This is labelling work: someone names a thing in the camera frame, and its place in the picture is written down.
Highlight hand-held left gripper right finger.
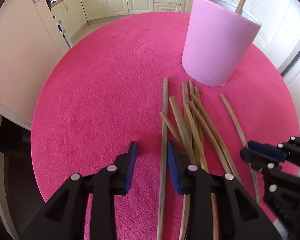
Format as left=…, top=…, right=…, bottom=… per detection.
left=167, top=141, right=282, bottom=240

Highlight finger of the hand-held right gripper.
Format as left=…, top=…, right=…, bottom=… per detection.
left=240, top=148, right=300, bottom=203
left=247, top=135, right=300, bottom=167

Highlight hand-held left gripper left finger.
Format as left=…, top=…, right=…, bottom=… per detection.
left=20, top=141, right=138, bottom=240

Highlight bundle of wooden chopsticks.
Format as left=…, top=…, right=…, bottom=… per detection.
left=160, top=79, right=243, bottom=240

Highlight pink cylindrical utensil holder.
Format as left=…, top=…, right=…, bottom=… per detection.
left=181, top=0, right=262, bottom=87

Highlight round pink tablecloth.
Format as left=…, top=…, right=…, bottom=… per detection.
left=30, top=11, right=300, bottom=240

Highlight dark wooden furniture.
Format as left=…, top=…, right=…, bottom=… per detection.
left=0, top=110, right=49, bottom=240

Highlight white refrigerator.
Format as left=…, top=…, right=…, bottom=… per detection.
left=252, top=0, right=300, bottom=100

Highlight metal step ladder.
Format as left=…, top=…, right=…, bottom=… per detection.
left=55, top=20, right=73, bottom=49

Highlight cream kitchen base cabinets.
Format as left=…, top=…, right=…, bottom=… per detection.
left=50, top=0, right=213, bottom=38

